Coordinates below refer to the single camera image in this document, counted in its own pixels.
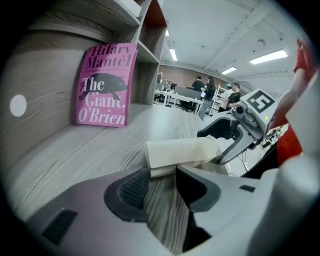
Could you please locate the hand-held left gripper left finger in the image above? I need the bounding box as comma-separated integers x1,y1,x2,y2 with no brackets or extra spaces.
24,165,176,256

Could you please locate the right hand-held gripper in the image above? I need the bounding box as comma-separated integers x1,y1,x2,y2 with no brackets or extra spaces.
196,88,279,166

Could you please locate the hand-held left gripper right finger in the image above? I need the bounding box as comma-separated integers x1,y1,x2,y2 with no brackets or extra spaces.
176,165,281,256

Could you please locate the person's right forearm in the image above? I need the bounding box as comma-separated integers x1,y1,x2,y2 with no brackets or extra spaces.
274,66,311,127

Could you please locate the black swivel chair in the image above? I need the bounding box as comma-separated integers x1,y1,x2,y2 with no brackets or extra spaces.
176,101,198,114

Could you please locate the wooden shelf unit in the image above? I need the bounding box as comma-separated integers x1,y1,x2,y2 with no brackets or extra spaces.
6,102,232,256

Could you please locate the dark desk partition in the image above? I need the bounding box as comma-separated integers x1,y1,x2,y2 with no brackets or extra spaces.
173,85,204,99

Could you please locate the white office table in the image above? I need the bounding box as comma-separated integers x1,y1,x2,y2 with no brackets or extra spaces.
154,88,205,115

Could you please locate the person's red shirt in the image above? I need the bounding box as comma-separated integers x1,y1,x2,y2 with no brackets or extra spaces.
264,36,320,166

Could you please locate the pink book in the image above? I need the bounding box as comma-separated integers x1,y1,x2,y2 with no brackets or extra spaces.
75,42,139,129

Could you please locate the white round cable hole cover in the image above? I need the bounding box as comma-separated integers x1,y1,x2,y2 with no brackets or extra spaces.
9,94,28,118

